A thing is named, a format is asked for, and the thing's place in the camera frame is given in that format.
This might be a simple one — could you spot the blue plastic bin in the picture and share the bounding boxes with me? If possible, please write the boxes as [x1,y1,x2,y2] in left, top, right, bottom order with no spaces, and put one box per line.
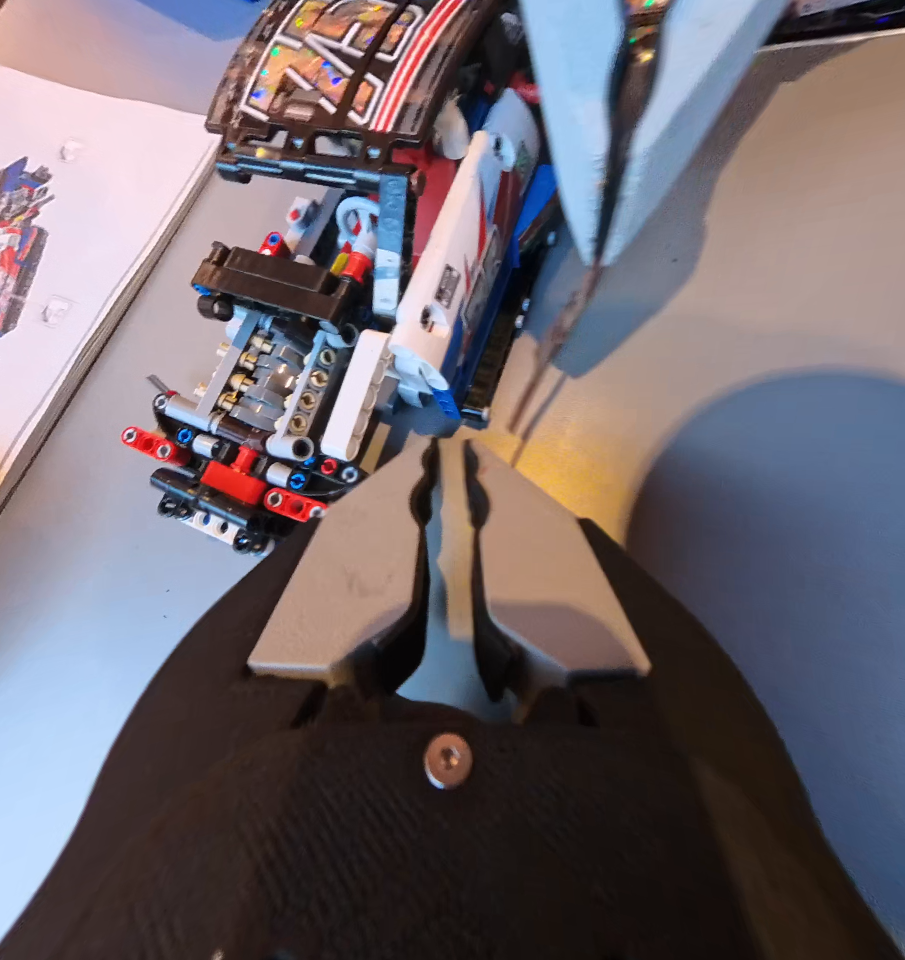
[145,0,274,40]

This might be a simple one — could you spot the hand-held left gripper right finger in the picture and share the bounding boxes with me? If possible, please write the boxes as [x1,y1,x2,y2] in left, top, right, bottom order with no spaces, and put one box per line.
[462,439,654,702]

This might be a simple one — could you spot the toy brick race car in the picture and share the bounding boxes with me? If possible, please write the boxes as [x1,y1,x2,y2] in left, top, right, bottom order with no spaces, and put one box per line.
[121,0,574,558]

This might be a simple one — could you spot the open instruction booklet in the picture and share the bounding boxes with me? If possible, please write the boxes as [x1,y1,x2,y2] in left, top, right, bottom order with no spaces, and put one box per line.
[0,58,221,541]

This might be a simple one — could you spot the holographic sticker sheet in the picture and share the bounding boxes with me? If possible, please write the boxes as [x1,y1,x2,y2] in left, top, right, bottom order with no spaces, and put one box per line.
[625,0,905,52]

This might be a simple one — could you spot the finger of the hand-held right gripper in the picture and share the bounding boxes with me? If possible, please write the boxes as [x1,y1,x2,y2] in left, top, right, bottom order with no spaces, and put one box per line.
[516,0,634,267]
[604,0,793,269]

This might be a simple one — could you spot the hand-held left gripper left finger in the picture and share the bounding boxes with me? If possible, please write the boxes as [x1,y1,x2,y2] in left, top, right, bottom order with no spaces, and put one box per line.
[247,438,440,697]

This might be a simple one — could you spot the grey desk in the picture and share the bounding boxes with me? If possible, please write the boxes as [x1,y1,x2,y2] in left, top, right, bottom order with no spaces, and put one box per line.
[0,0,905,960]

